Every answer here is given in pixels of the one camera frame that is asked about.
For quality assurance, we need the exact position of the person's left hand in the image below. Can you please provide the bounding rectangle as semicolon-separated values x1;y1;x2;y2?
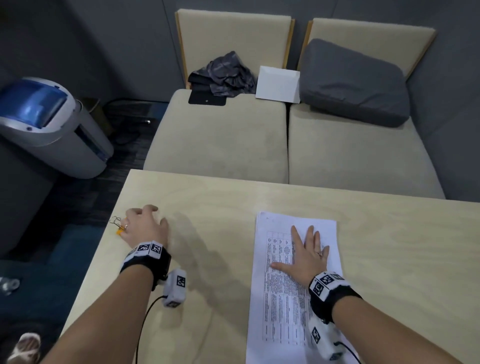
121;204;170;250

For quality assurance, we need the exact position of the person's right hand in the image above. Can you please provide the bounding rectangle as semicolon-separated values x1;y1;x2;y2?
270;224;330;284

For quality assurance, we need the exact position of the stack of printed paper sheets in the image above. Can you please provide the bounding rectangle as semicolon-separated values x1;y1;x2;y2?
245;211;361;364

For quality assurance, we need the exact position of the person's left forearm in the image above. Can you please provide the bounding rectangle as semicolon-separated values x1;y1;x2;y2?
39;263;155;364

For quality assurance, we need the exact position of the person's right forearm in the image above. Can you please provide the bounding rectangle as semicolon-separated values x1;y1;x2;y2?
331;298;464;364

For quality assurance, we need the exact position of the black marker wristband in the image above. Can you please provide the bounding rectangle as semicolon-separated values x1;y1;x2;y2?
308;271;363;324
119;242;172;292

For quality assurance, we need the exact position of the beige upholstered chair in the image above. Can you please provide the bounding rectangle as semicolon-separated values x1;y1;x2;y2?
143;8;296;185
287;17;447;200

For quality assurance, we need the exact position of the black flat pad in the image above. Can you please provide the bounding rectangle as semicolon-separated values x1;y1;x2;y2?
187;88;228;107

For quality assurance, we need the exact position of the small brown bin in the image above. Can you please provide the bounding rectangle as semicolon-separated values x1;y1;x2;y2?
80;97;114;136

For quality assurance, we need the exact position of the white envelope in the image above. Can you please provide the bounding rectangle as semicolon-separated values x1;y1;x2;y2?
255;65;302;104

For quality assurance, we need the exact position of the white appliance with blue lid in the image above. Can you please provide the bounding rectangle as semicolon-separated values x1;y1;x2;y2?
0;77;115;180

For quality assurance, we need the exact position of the grey cushion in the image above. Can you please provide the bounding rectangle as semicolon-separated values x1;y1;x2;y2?
298;38;411;128

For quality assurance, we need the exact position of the dark crumpled clothing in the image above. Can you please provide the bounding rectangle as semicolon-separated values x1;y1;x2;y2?
187;51;257;99

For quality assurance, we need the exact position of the white sandal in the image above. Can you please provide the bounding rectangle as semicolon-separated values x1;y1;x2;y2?
7;332;42;364

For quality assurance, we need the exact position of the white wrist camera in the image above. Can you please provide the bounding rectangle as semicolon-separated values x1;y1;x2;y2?
161;268;188;308
308;317;344;362

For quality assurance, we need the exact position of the black camera cable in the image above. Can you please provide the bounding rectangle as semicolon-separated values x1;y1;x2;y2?
134;295;168;364
333;340;363;364

